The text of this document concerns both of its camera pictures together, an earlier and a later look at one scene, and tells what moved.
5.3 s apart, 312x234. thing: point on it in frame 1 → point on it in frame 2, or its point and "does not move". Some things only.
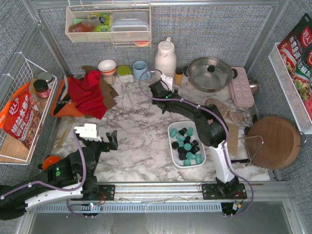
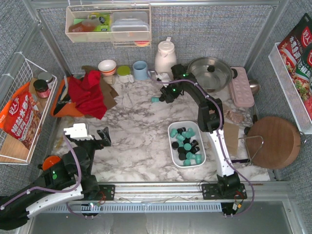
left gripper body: (103, 145) → (96, 141)
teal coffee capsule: (190, 156) does not move
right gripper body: (158, 91) → (167, 94)
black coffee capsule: (194, 143) does not move
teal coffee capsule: (198, 159) does not move
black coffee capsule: (175, 145) does not move
